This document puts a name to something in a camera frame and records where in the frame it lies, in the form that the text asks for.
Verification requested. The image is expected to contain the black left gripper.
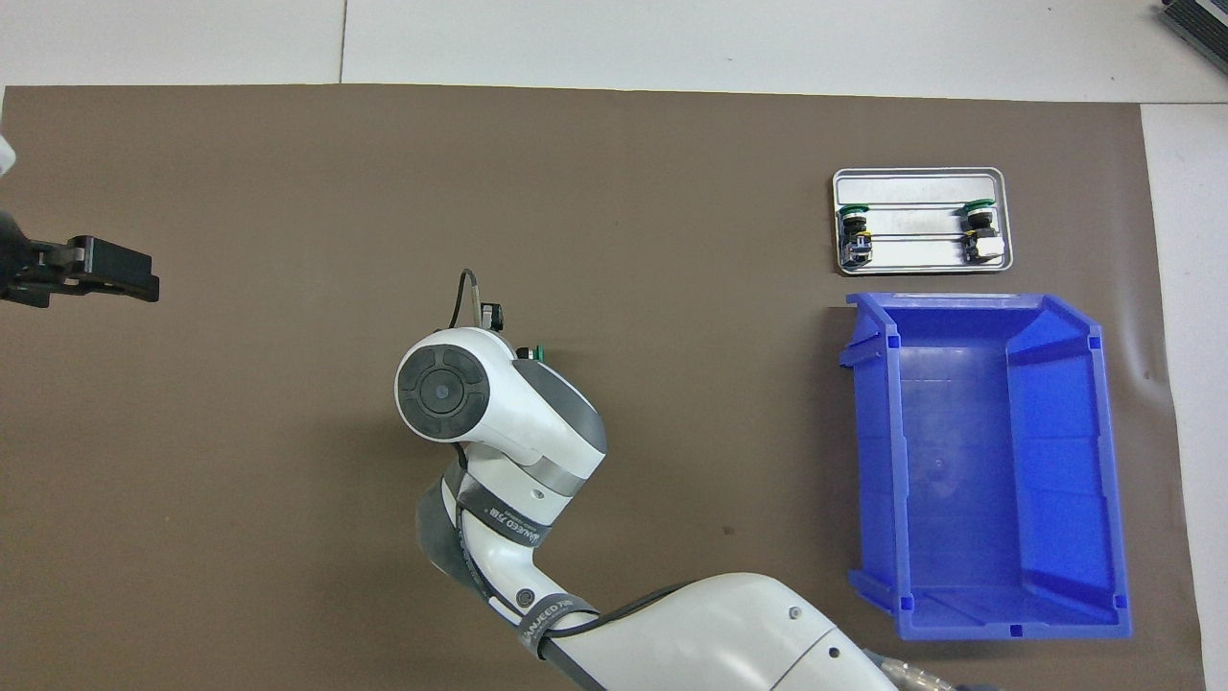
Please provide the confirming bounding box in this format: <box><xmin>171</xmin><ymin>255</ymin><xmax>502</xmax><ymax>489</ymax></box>
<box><xmin>0</xmin><ymin>206</ymin><xmax>161</xmax><ymax>308</ymax></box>

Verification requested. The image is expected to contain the brown table mat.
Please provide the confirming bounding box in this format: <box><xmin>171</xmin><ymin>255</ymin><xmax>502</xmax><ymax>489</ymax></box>
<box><xmin>0</xmin><ymin>84</ymin><xmax>1208</xmax><ymax>691</ymax></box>

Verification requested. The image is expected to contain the grey metal tray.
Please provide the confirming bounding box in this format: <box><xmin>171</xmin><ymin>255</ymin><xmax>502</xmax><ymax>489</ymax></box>
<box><xmin>832</xmin><ymin>168</ymin><xmax>1015</xmax><ymax>276</ymax></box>

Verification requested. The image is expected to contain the blue plastic storage bin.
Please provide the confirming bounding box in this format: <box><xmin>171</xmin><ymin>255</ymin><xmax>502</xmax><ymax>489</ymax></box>
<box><xmin>838</xmin><ymin>291</ymin><xmax>1133</xmax><ymax>642</ymax></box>

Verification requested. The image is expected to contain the grey ribbed device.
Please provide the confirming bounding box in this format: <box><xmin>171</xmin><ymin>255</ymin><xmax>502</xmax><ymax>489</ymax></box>
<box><xmin>1156</xmin><ymin>0</ymin><xmax>1228</xmax><ymax>60</ymax></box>

